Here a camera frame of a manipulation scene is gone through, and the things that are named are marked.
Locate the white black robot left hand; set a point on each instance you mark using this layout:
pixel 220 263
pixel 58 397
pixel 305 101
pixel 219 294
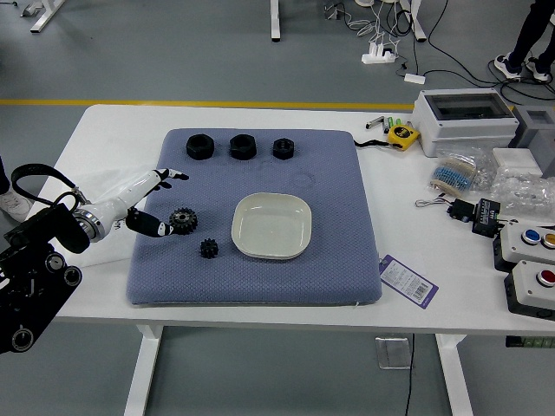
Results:
pixel 130 193

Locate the big black gear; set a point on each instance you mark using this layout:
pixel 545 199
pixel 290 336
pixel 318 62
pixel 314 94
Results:
pixel 185 222

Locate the small black gear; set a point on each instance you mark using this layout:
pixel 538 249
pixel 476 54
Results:
pixel 210 249

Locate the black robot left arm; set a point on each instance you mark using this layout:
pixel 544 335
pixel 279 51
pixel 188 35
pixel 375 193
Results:
pixel 26 277

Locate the large black hex nut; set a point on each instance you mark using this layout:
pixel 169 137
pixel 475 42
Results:
pixel 243 155
pixel 199 155

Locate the small black hex nut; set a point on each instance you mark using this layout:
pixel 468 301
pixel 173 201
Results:
pixel 284 155

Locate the flat white box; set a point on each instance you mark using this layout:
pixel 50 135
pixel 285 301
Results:
pixel 516 162

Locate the blue yellow push-button box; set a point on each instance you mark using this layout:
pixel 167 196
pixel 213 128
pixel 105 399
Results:
pixel 516 249

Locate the red push-button box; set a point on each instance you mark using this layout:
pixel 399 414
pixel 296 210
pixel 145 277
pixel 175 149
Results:
pixel 524 286

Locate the small grey plastic box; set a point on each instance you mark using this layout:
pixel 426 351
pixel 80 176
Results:
pixel 544 147

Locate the white square dish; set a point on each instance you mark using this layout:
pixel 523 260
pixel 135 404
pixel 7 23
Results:
pixel 269 216

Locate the white table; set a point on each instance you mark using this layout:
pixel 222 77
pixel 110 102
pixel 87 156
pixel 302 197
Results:
pixel 269 117

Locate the blue-grey cushion mat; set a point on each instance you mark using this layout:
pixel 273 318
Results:
pixel 303 268

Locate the white table leg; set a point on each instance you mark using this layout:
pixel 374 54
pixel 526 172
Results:
pixel 418 26
pixel 276 21
pixel 45 17

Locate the grey plug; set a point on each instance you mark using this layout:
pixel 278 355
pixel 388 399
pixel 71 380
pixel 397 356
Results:
pixel 333 12

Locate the green batteries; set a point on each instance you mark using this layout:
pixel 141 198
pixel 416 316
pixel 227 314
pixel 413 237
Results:
pixel 392 121

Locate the yellow tape measure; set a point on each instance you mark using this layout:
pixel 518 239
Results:
pixel 401 134

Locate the white power strip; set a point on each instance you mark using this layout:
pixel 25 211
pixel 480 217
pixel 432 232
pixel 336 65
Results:
pixel 373 58

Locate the purple barcode tag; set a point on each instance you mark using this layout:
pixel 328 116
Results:
pixel 407 281

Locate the small white adapter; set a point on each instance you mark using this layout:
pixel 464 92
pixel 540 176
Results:
pixel 414 78

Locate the clear plastic holder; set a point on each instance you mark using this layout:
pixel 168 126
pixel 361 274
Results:
pixel 392 353

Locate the clear bag of resistors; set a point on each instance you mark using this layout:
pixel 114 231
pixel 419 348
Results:
pixel 451 175

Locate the black module with green print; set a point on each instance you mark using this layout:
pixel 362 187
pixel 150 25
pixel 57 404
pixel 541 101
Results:
pixel 485 219

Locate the crumpled clear plastic bag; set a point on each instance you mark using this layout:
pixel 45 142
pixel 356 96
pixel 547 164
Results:
pixel 524 193

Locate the black table control panel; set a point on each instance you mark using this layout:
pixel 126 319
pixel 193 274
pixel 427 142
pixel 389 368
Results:
pixel 529 342

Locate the grey electrical enclosure box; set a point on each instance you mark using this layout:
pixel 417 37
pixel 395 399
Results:
pixel 468 130

